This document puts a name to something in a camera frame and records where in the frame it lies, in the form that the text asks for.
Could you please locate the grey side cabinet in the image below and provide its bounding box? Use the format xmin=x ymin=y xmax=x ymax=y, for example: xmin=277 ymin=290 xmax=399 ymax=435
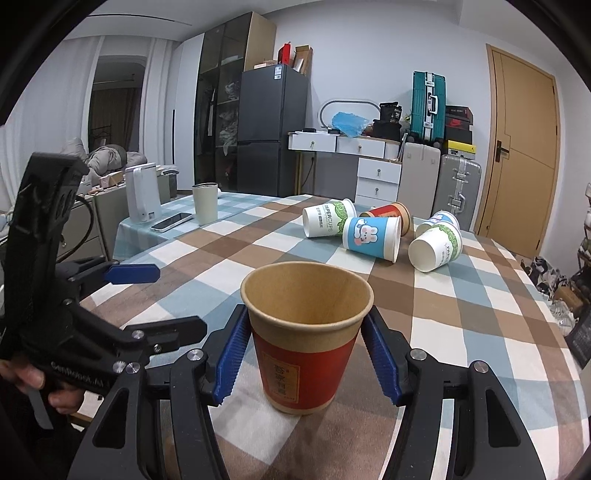
xmin=59 ymin=184 xmax=127 ymax=261

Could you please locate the checkered tablecloth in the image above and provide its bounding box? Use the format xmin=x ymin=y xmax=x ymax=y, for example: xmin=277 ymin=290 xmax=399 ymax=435
xmin=79 ymin=191 xmax=591 ymax=480

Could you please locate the blue plastic bag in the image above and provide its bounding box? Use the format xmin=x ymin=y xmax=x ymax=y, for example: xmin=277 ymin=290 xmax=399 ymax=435
xmin=331 ymin=111 xmax=370 ymax=138

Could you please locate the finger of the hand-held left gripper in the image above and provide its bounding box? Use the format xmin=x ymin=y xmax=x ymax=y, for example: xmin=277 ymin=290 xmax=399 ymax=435
xmin=115 ymin=316 xmax=209 ymax=368
xmin=57 ymin=257 xmax=162 ymax=299

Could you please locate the white green-print paper cup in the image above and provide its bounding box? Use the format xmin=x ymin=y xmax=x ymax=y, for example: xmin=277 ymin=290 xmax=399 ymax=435
xmin=302 ymin=198 xmax=358 ymax=239
xmin=408 ymin=222 xmax=464 ymax=273

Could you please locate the blue rabbit-print paper cup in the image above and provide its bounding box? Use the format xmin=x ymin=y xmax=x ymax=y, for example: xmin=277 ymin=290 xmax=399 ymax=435
xmin=342 ymin=215 xmax=402 ymax=264

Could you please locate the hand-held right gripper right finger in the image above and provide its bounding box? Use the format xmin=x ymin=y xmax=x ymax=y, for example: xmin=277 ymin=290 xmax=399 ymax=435
xmin=360 ymin=305 xmax=533 ymax=480

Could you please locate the teal suitcase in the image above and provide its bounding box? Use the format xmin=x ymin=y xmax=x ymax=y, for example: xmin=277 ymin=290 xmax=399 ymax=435
xmin=409 ymin=71 xmax=447 ymax=143

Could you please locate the black and red shoe box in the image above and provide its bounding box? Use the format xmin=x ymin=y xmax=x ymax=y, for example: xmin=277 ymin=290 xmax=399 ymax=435
xmin=444 ymin=106 xmax=474 ymax=145

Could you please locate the white curtain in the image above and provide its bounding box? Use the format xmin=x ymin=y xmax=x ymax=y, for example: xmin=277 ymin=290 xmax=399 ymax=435
xmin=0 ymin=34 xmax=182 ymax=214

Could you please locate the white countertop appliance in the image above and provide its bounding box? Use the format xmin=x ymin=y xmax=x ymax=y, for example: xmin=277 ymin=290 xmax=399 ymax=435
xmin=125 ymin=162 xmax=163 ymax=225

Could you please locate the smartphone with white case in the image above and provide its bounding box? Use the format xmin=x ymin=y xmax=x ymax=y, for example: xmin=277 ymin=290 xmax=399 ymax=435
xmin=150 ymin=212 xmax=193 ymax=232

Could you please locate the oval framed mirror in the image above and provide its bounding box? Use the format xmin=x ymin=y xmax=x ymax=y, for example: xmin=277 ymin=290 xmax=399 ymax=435
xmin=320 ymin=98 xmax=378 ymax=133

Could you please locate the red kraft paper cup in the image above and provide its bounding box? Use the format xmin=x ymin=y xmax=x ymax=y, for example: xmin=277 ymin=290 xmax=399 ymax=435
xmin=240 ymin=261 xmax=375 ymax=416
xmin=359 ymin=202 xmax=412 ymax=237

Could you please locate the white suitcase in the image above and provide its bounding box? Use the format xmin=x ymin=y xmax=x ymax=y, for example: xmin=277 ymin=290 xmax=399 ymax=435
xmin=397 ymin=141 xmax=442 ymax=218

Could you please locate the black bag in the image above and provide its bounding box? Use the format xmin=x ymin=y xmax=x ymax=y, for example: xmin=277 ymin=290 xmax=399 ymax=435
xmin=371 ymin=102 xmax=405 ymax=140

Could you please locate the person's left hand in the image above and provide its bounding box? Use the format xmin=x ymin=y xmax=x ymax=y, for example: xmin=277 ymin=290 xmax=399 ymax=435
xmin=0 ymin=361 xmax=86 ymax=415

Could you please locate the cardboard box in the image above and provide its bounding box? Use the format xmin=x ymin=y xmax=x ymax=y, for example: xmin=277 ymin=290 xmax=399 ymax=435
xmin=294 ymin=45 xmax=314 ymax=75

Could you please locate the dark glass-door cabinet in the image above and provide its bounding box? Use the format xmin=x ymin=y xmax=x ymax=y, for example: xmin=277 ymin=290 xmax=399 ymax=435
xmin=193 ymin=11 xmax=278 ymax=195

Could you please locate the yellow and black box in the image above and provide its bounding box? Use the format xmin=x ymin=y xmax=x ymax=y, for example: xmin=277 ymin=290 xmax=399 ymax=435
xmin=442 ymin=140 xmax=476 ymax=158

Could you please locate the white drawer desk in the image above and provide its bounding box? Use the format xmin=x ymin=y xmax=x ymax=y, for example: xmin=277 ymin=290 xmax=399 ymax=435
xmin=287 ymin=131 xmax=403 ymax=209

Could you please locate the silver suitcase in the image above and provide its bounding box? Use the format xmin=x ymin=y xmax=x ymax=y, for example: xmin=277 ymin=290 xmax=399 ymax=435
xmin=436 ymin=154 xmax=482 ymax=232

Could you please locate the white blue-print paper cup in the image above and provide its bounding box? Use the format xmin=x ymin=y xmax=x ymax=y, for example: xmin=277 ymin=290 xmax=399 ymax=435
xmin=414 ymin=210 xmax=461 ymax=238

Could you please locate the beige tumbler with dark rim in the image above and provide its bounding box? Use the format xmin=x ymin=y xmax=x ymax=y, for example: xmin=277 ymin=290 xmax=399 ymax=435
xmin=192 ymin=183 xmax=220 ymax=226

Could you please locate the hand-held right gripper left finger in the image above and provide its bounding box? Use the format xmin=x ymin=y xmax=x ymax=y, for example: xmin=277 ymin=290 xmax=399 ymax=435
xmin=76 ymin=304 xmax=253 ymax=480

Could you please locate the dark grey refrigerator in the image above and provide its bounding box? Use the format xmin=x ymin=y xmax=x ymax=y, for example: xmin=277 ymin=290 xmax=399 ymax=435
xmin=237 ymin=64 xmax=310 ymax=199

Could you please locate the shoe rack with shoes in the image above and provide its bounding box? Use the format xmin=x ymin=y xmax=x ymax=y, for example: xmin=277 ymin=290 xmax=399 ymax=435
xmin=530 ymin=183 xmax=591 ymax=370

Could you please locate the wooden door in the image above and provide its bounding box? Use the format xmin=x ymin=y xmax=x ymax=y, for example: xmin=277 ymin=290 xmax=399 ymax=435
xmin=473 ymin=44 xmax=562 ymax=260

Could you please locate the black cable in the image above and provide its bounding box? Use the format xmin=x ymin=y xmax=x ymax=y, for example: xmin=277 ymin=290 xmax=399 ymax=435
xmin=74 ymin=193 xmax=96 ymax=252

